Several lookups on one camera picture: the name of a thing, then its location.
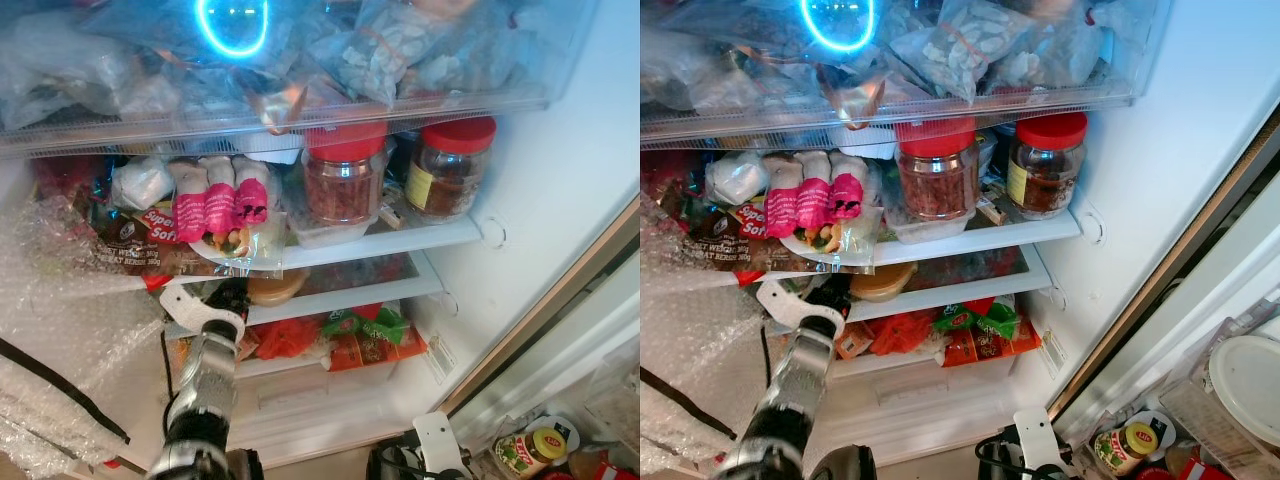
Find orange lidded plastic bowl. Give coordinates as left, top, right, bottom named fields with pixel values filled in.
left=245, top=268, right=311, bottom=306
left=850, top=263, right=919, bottom=303

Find fridge door with shelf bins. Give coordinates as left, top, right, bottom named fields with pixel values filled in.
left=1050, top=140, right=1280, bottom=480
left=440, top=250, right=641, bottom=480

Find glass fridge shelf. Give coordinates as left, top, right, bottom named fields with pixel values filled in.
left=245, top=250, right=446, bottom=326
left=0, top=215, right=483, bottom=301
left=640, top=210, right=1083, bottom=291
left=850, top=245, right=1053, bottom=321

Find clear fridge drawer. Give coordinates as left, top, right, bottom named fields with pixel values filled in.
left=0, top=0, right=601, bottom=159
left=640, top=0, right=1171, bottom=151

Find white fridge cabinet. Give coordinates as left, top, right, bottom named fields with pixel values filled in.
left=640, top=0, right=1280, bottom=471
left=0, top=0, right=641, bottom=471

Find wrapped plate of food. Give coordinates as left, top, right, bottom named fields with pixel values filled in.
left=780, top=215, right=881, bottom=269
left=190, top=215, right=286, bottom=271

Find red plastic bag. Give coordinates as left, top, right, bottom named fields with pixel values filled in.
left=250, top=318, right=326, bottom=361
left=862, top=312, right=941, bottom=358

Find brown printed food packet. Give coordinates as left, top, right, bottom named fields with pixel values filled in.
left=690, top=190, right=791, bottom=271
left=85, top=190, right=201, bottom=276

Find green snack packets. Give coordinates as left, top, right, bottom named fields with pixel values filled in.
left=320, top=305, right=411, bottom=346
left=935, top=300, right=1026, bottom=341

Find clear bubble wrap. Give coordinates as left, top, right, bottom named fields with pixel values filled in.
left=0, top=195, right=176, bottom=471
left=640, top=195, right=771, bottom=471

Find white knotted plastic bag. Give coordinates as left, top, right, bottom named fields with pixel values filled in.
left=705, top=150, right=769, bottom=206
left=110, top=155, right=176, bottom=211

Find orange food packet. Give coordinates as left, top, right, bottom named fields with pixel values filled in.
left=940, top=318, right=1043, bottom=368
left=325, top=325, right=429, bottom=373

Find red lid chili flake jar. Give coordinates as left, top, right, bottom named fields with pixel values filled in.
left=895, top=117, right=981, bottom=221
left=302, top=120, right=391, bottom=226

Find white crisper drawer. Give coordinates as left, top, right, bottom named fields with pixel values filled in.
left=830, top=335, right=1061, bottom=461
left=225, top=340, right=451, bottom=466

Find dark grey robot left leg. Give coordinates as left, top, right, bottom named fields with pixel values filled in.
left=225, top=448, right=264, bottom=480
left=812, top=445, right=878, bottom=480

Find red lid jar yellow label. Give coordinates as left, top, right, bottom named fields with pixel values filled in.
left=1007, top=112, right=1089, bottom=219
left=405, top=115, right=498, bottom=223

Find frosted plastic bag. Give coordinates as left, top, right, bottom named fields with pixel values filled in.
left=0, top=10, right=181, bottom=126
left=640, top=25, right=761, bottom=111

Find clear bag white chunks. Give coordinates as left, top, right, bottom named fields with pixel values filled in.
left=325, top=0, right=446, bottom=109
left=890, top=0, right=1036, bottom=101

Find small jar yellow lid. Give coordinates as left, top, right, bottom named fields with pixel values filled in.
left=1093, top=420, right=1161, bottom=476
left=492, top=428, right=569, bottom=479

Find clear bag grey contents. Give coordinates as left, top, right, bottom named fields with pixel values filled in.
left=420, top=0, right=561, bottom=96
left=1000, top=0, right=1131, bottom=91

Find white lidded round container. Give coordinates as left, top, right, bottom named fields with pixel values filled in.
left=1208, top=335, right=1280, bottom=446

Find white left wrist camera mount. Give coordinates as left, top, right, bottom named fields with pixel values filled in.
left=757, top=280, right=846, bottom=339
left=160, top=285, right=246, bottom=341

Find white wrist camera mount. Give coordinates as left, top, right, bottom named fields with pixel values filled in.
left=413, top=410, right=469, bottom=480
left=757, top=280, right=846, bottom=339
left=160, top=285, right=246, bottom=341
left=1012, top=405, right=1069, bottom=473

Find black strap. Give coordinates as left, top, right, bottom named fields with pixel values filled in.
left=0, top=337, right=131, bottom=444
left=640, top=368, right=723, bottom=441

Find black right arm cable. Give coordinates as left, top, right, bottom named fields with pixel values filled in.
left=365, top=432, right=431, bottom=480
left=975, top=432, right=1031, bottom=480

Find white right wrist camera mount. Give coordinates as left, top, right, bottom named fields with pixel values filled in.
left=413, top=410, right=469, bottom=480
left=1012, top=405, right=1069, bottom=473

